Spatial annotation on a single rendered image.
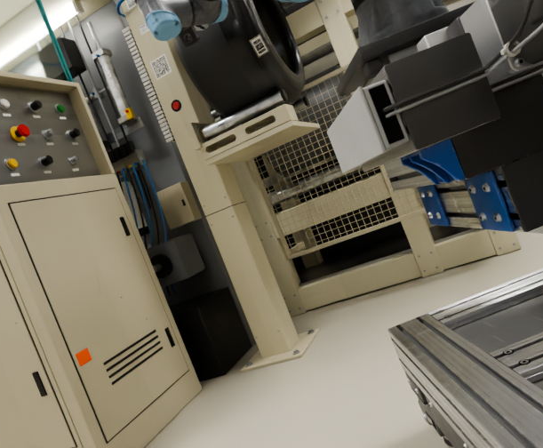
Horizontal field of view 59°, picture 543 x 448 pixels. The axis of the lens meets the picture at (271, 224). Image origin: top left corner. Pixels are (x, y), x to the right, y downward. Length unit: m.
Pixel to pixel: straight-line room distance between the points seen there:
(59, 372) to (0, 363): 0.22
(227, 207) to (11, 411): 0.97
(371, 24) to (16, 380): 1.36
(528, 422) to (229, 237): 1.43
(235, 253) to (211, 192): 0.26
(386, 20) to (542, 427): 0.59
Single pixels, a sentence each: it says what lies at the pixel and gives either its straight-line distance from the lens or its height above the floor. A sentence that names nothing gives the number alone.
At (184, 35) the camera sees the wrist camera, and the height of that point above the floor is 1.09.
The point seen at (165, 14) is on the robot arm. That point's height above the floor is 1.07.
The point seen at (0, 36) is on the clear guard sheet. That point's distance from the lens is 1.93.
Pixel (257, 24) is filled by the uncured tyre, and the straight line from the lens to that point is 1.68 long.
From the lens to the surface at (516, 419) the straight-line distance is 0.64.
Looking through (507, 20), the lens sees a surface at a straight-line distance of 0.53.
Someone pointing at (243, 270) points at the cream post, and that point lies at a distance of 1.89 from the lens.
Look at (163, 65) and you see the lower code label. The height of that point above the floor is 1.22.
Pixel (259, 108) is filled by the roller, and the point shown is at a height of 0.89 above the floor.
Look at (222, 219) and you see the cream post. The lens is 1.88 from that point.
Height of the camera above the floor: 0.55
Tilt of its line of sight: 2 degrees down
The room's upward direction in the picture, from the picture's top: 22 degrees counter-clockwise
